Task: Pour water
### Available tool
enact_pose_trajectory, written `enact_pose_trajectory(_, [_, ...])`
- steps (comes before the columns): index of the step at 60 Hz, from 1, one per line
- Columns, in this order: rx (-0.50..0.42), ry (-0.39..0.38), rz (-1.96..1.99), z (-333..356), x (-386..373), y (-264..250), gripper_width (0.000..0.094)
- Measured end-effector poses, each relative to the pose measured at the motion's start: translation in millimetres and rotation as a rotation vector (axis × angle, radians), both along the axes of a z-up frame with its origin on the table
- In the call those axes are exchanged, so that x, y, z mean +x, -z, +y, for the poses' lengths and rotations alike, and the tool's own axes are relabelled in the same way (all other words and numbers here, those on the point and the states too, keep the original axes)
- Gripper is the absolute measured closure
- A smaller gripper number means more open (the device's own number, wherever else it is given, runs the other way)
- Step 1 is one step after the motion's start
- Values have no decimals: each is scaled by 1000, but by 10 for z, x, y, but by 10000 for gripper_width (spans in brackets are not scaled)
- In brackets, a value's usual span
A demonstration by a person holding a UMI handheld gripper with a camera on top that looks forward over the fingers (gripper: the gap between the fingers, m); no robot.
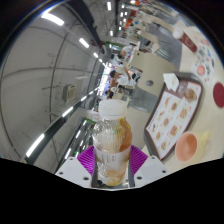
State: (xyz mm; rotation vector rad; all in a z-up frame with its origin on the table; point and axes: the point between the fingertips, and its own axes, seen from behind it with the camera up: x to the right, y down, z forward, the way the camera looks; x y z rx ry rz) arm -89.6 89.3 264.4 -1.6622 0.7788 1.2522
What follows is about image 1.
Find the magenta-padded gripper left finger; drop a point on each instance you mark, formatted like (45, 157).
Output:
(70, 170)

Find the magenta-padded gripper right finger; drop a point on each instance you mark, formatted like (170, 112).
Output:
(151, 169)

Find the clear white-capped drink bottle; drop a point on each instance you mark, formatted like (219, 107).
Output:
(111, 150)

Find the dark brown food tray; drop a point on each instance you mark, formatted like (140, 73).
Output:
(149, 138)

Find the pale yellow mug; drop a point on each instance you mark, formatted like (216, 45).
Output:
(200, 146)

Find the ceiling air conditioner unit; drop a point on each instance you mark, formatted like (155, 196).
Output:
(69, 92)

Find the person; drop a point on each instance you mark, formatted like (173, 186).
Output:
(125, 80)
(127, 50)
(110, 93)

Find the crumpled white napkin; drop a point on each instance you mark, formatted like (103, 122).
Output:
(171, 81)

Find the flat round red coaster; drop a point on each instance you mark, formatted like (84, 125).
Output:
(219, 95)

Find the group of beige chairs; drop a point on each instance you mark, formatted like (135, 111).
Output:
(150, 68)

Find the colourful sticker sheet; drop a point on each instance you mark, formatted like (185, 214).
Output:
(204, 61)

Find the red paper cup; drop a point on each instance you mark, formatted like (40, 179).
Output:
(188, 41)

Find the group of ceiling lights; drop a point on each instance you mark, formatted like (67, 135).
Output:
(52, 19)

